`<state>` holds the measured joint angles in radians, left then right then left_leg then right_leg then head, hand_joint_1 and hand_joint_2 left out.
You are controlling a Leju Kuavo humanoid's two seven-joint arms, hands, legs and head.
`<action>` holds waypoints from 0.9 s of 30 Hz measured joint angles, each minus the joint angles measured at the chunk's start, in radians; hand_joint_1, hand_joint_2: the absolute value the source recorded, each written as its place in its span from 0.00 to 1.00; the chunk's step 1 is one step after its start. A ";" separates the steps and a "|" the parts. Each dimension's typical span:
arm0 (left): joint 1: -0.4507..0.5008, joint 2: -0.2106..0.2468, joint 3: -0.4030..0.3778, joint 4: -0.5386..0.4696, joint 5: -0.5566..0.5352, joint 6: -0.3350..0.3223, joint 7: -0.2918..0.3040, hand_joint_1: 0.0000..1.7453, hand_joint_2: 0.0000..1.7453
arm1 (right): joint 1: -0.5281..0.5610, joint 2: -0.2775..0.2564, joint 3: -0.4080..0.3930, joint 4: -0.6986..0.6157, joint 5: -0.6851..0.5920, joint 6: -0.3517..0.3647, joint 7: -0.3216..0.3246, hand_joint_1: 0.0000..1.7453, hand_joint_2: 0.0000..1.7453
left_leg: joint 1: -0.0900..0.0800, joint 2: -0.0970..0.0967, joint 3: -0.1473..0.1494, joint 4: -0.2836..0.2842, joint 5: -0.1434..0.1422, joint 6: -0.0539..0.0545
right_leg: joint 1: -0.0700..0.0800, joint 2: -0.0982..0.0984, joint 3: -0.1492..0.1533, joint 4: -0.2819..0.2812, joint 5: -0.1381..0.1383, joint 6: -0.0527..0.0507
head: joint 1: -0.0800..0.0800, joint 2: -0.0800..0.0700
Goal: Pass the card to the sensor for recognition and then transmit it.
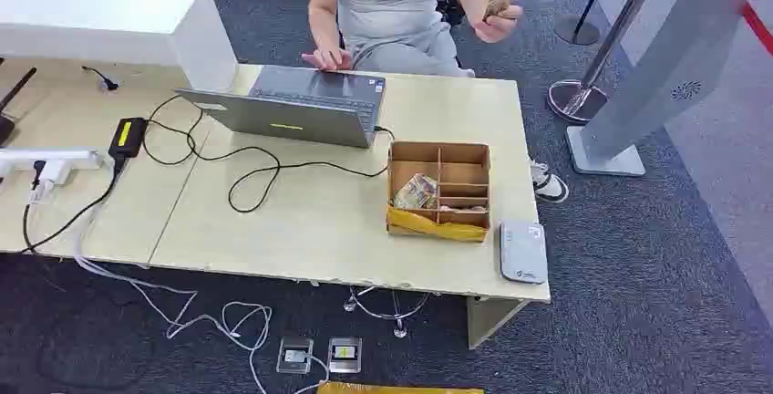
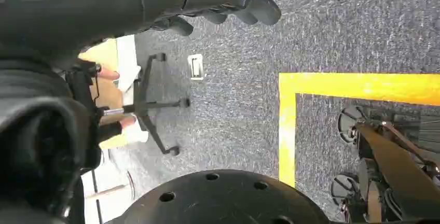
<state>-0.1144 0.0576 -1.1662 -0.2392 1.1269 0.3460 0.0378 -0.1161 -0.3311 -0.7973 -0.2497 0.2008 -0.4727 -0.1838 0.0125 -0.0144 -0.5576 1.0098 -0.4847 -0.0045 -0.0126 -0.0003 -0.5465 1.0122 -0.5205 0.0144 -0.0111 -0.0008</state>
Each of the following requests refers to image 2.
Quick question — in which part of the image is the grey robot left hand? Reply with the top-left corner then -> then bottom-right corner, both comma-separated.
0,0 -> 282,224

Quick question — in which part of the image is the person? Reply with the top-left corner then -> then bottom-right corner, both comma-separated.
78,35 -> 150,151

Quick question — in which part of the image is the black office chair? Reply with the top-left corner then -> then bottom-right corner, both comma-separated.
65,53 -> 192,172

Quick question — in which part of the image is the silver floor socket plate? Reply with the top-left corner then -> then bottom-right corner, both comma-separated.
187,54 -> 206,81

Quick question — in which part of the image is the black perforated round disc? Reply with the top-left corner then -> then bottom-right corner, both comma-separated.
104,169 -> 332,224

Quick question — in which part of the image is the yellow floor tape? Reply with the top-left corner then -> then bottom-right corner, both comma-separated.
278,73 -> 440,189

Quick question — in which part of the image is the black wheeled stand base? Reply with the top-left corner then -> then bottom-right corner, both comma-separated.
329,104 -> 440,224

